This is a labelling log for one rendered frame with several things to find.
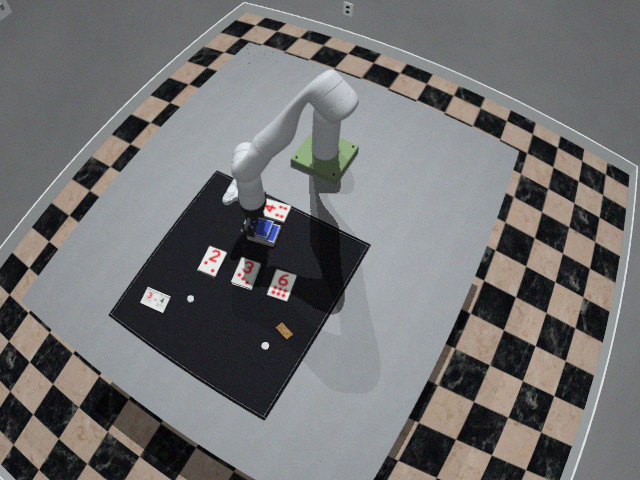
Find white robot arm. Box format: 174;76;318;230
222;70;359;210

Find black square mat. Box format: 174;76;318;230
113;174;366;415
109;170;371;421

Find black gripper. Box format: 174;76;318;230
240;200;267;238

